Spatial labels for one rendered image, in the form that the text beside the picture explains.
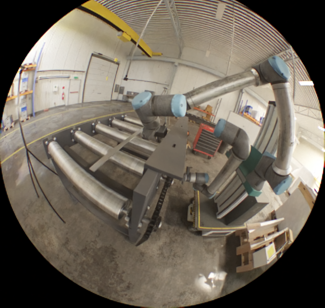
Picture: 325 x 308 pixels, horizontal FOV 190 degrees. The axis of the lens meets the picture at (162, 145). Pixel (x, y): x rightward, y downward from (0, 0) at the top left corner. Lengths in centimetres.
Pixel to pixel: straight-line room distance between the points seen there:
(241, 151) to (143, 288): 151
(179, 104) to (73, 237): 156
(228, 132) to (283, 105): 34
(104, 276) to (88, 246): 40
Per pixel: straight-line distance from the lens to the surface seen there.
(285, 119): 58
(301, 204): 326
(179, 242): 142
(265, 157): 83
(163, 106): 36
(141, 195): 18
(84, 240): 141
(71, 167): 63
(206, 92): 49
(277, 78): 57
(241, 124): 527
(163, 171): 21
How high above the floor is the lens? 130
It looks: 26 degrees down
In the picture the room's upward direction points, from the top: 17 degrees clockwise
